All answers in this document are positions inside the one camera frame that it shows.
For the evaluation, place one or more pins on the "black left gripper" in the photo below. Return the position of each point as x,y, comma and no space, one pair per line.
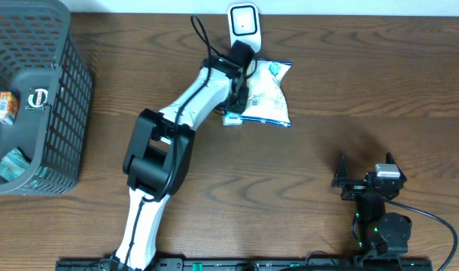
239,99

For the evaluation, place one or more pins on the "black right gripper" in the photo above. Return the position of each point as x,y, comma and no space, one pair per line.
356,187

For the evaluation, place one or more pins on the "white blue snack bag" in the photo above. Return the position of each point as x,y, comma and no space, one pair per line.
266,101

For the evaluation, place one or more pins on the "orange tissue pack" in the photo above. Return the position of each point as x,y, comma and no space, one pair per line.
9,105

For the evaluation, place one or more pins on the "green tissue pack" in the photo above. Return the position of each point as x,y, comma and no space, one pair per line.
13,165

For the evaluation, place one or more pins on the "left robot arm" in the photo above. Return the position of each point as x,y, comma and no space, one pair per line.
159,152

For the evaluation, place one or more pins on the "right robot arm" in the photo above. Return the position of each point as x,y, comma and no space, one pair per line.
382,235

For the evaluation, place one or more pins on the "white barcode scanner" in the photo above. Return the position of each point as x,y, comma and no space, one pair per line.
244,25

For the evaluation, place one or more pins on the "grey plastic shopping basket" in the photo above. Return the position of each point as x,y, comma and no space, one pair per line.
37,51

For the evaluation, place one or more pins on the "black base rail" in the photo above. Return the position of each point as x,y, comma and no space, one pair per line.
313,263

